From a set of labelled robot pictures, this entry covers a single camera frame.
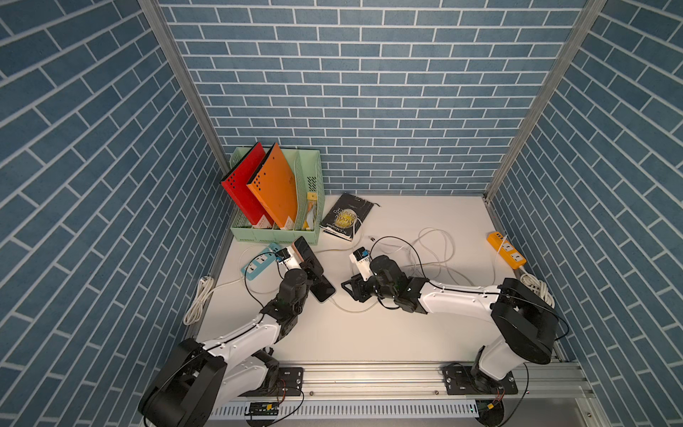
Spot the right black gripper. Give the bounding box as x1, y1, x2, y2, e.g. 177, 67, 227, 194
340, 270, 397, 302

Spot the black smartphone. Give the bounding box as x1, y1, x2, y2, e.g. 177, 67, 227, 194
311, 283, 336, 304

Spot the white charging cable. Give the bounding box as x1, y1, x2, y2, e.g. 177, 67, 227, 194
367, 228, 500, 289
234, 212, 385, 314

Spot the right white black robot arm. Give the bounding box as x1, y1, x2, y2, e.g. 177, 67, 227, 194
341, 248, 560, 381

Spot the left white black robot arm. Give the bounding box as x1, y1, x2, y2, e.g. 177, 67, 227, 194
138, 247, 327, 426

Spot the blue power strip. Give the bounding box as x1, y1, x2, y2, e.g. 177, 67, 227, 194
241, 243, 282, 281

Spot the black book gold emblem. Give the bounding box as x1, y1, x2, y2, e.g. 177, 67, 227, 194
320, 193, 375, 242

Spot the orange folder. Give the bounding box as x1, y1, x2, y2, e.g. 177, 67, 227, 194
247, 143, 298, 231

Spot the mint green file organizer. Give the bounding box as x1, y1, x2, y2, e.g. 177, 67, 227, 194
231, 149, 325, 246

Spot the red folder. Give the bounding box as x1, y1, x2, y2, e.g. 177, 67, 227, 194
222, 142, 273, 229

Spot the orange power strip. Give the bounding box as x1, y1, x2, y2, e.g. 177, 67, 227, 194
487, 231, 526, 270

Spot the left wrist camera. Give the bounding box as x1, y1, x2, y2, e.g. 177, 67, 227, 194
275, 246, 301, 270

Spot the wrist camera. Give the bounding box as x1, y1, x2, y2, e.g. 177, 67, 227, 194
350, 247, 375, 281
275, 246, 301, 270

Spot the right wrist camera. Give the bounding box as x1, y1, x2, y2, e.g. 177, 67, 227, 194
350, 247, 375, 281

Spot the white coiled power cord left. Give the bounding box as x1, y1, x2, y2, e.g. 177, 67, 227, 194
182, 274, 215, 327

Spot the white coiled power cord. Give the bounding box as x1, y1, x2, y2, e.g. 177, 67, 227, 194
182, 274, 215, 327
519, 271, 556, 308

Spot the white coiled power cord right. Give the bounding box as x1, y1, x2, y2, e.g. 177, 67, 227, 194
519, 271, 556, 308

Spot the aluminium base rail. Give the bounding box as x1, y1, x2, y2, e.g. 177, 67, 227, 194
280, 362, 594, 400

